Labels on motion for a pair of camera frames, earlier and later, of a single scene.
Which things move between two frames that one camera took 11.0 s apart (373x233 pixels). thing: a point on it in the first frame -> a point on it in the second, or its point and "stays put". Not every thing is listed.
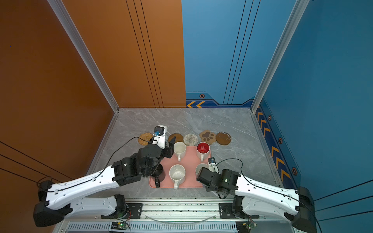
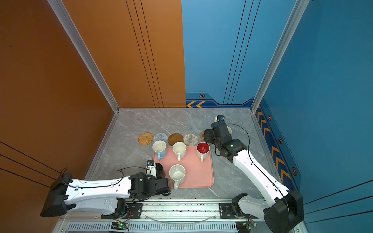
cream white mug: x=179 y=150 stays put
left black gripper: x=169 y=150 -> x=161 y=179
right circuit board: x=245 y=226 stays put
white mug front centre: x=177 y=173 stays put
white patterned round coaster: x=190 y=139 stays put
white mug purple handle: x=199 y=166 -> x=229 y=130
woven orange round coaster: x=146 y=136 stays put
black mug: x=158 y=172 stays put
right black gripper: x=208 y=189 -> x=208 y=133
